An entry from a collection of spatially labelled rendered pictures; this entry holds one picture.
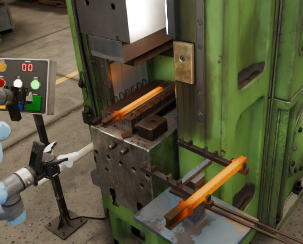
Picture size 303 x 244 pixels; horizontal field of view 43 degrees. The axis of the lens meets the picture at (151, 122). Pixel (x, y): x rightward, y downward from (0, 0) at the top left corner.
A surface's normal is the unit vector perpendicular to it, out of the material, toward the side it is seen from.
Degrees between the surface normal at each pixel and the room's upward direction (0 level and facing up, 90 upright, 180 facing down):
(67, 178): 0
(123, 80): 90
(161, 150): 90
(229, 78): 89
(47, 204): 0
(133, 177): 90
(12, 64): 60
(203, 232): 0
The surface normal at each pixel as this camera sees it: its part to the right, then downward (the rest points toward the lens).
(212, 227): -0.07, -0.85
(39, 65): -0.25, 0.02
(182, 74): -0.63, 0.44
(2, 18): 0.70, 0.32
